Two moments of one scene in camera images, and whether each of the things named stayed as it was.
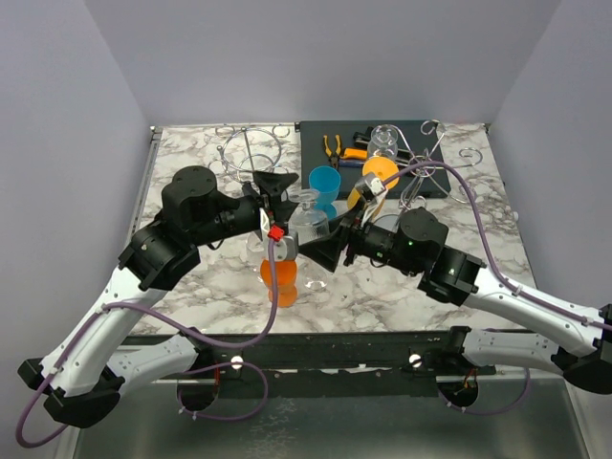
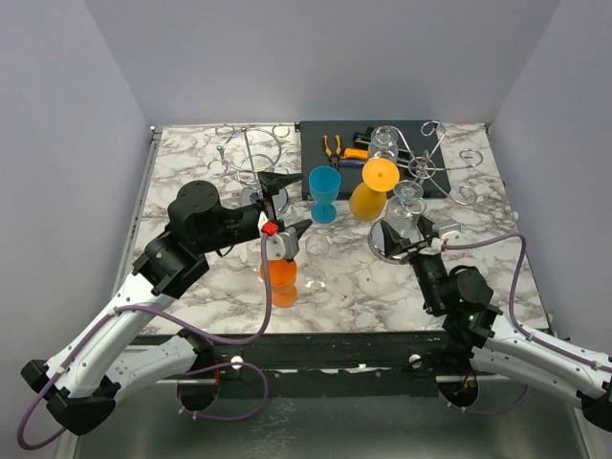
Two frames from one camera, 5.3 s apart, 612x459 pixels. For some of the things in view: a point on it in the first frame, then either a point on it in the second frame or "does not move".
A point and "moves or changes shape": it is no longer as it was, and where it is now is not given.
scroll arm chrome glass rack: (426, 165) moves or changes shape
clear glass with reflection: (307, 223) to (404, 210)
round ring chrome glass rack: (246, 150) does not move
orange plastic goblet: (286, 273) does not move
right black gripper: (327, 249) to (395, 244)
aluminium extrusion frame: (154, 136) does not move
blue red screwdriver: (351, 163) does not move
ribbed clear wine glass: (382, 142) does not move
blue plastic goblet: (325, 182) does not move
